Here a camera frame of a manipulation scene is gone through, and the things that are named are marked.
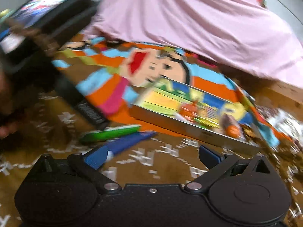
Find colourful cartoon monkey blanket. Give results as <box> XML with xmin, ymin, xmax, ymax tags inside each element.
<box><xmin>0</xmin><ymin>34</ymin><xmax>303</xmax><ymax>227</ymax></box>

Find white floral quilt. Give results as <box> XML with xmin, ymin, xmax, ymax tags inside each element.
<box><xmin>256</xmin><ymin>105</ymin><xmax>302</xmax><ymax>150</ymax></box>

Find wooden bed frame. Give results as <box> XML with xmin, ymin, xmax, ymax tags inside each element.
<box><xmin>219</xmin><ymin>65</ymin><xmax>303</xmax><ymax>121</ymax></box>

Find yellow candy bar pack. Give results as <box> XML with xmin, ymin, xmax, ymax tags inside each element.
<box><xmin>194</xmin><ymin>106</ymin><xmax>220</xmax><ymax>128</ymax></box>

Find pink hanging sheet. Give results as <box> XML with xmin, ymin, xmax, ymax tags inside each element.
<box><xmin>83</xmin><ymin>0</ymin><xmax>302</xmax><ymax>88</ymax></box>

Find person's left hand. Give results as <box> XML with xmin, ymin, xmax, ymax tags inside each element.
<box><xmin>1</xmin><ymin>70</ymin><xmax>38</xmax><ymax>139</ymax></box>

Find blue toothpaste-like tube pack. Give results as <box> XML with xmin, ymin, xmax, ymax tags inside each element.
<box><xmin>105</xmin><ymin>131</ymin><xmax>157</xmax><ymax>162</ymax></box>

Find green stick snack pack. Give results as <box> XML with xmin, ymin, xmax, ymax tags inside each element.
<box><xmin>79</xmin><ymin>124</ymin><xmax>141</xmax><ymax>143</ymax></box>

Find clear pack with dark snack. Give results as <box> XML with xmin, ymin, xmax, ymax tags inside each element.
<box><xmin>220</xmin><ymin>113</ymin><xmax>239</xmax><ymax>131</ymax></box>

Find metal tray with dinosaur print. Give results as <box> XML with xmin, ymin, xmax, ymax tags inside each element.
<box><xmin>129</xmin><ymin>77</ymin><xmax>260</xmax><ymax>155</ymax></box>

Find phone on left gripper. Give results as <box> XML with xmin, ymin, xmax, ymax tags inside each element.
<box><xmin>1</xmin><ymin>0</ymin><xmax>96</xmax><ymax>55</ymax></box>

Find orange-red chicken snack pack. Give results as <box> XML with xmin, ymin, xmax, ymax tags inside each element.
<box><xmin>179</xmin><ymin>100</ymin><xmax>198</xmax><ymax>123</ymax></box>

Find colourful wall poster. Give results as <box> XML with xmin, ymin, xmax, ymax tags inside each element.
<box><xmin>256</xmin><ymin>0</ymin><xmax>267</xmax><ymax>9</ymax></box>

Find orange mandarin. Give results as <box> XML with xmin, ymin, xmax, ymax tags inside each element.
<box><xmin>226</xmin><ymin>124</ymin><xmax>241</xmax><ymax>139</ymax></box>

